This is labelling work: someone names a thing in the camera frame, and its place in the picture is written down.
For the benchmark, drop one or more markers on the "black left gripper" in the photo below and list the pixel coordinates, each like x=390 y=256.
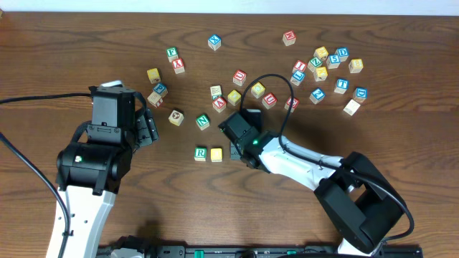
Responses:
x=147 y=128

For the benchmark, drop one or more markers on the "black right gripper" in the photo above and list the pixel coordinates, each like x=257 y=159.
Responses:
x=235 y=151

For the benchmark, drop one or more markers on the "yellow J block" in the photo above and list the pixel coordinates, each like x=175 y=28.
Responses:
x=234 y=97

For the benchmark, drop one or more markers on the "yellow O block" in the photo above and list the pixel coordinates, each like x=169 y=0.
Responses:
x=216 y=155

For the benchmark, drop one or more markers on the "green R block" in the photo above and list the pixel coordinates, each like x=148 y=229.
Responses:
x=200 y=154

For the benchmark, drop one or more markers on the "blue T block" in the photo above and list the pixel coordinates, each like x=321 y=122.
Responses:
x=341 y=86

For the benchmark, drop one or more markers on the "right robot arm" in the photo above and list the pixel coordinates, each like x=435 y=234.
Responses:
x=358 y=200

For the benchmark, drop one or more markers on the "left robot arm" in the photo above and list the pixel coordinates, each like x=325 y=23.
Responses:
x=90 y=168

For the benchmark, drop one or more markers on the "red A block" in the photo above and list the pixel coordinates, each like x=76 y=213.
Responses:
x=219 y=104

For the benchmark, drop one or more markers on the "green N block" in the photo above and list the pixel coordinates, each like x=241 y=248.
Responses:
x=203 y=122

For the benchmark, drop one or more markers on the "red U block lower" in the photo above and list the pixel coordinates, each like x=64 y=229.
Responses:
x=269 y=100

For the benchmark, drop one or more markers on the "red u block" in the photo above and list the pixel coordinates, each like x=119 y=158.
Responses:
x=239 y=77
x=269 y=100

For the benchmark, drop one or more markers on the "yellow C block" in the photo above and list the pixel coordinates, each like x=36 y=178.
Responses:
x=257 y=90

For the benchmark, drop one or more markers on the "plain wood block green side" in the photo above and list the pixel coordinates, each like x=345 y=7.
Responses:
x=216 y=91

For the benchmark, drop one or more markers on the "plain wood block red side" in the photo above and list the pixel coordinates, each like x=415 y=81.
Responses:
x=155 y=99

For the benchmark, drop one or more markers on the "red U block upper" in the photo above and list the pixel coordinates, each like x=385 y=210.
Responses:
x=239 y=77

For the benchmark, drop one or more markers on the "blue P block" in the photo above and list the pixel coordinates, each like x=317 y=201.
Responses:
x=160 y=89

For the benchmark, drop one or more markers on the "yellow block far left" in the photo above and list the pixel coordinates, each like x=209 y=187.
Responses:
x=153 y=75

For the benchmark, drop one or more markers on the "plain block face picture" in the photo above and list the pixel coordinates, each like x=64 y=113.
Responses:
x=176 y=118

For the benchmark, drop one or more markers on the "red E block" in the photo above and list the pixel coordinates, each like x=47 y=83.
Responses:
x=291 y=104

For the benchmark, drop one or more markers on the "blue L block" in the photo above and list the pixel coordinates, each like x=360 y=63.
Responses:
x=297 y=77

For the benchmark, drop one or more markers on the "blue 2 block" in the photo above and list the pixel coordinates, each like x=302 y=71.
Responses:
x=317 y=95

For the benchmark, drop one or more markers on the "red Y block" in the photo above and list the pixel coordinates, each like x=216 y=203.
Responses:
x=178 y=65

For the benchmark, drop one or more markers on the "red I block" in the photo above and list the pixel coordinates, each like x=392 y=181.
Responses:
x=299 y=66

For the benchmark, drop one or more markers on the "green F block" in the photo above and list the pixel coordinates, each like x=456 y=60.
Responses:
x=172 y=54

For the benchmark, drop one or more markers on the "blue X block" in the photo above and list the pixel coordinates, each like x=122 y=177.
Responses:
x=214 y=42

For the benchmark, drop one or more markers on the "yellow block middle right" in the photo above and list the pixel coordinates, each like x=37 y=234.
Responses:
x=320 y=74

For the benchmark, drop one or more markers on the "green Z block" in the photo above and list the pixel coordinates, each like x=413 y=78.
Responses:
x=314 y=63

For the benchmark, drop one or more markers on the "red H block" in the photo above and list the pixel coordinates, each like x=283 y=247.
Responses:
x=289 y=38

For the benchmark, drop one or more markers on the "yellow block upper right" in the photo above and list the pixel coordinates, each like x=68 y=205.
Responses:
x=321 y=53

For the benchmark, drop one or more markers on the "plain wood block right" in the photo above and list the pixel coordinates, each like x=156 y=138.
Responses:
x=351 y=107

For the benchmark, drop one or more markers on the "blue 5 block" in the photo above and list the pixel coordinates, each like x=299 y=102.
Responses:
x=333 y=61

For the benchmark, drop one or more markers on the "blue D block lower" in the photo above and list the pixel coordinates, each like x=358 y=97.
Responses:
x=360 y=94

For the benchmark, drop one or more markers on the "blue d block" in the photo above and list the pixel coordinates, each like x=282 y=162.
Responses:
x=342 y=53
x=360 y=94

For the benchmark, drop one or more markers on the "blue D block upper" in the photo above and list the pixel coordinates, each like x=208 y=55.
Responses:
x=342 y=53

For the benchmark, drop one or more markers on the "yellow 8 block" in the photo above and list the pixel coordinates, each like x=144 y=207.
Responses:
x=356 y=66

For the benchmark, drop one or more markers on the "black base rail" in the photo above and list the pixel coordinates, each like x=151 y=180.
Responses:
x=131 y=246

